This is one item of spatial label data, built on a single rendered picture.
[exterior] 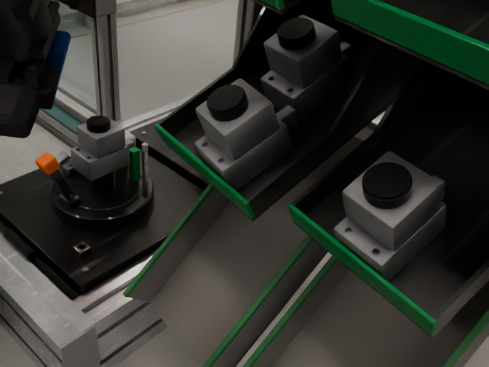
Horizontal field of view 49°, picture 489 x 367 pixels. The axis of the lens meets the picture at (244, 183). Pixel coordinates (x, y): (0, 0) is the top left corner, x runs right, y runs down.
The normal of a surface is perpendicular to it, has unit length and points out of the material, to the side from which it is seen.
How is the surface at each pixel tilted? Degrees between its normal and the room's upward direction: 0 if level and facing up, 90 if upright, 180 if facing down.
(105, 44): 90
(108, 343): 90
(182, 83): 0
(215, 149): 25
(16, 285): 0
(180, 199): 0
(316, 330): 45
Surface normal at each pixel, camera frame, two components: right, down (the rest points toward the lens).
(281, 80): -0.24, -0.60
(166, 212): 0.10, -0.80
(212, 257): -0.48, -0.36
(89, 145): -0.66, 0.39
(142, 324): 0.74, 0.45
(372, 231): -0.75, 0.62
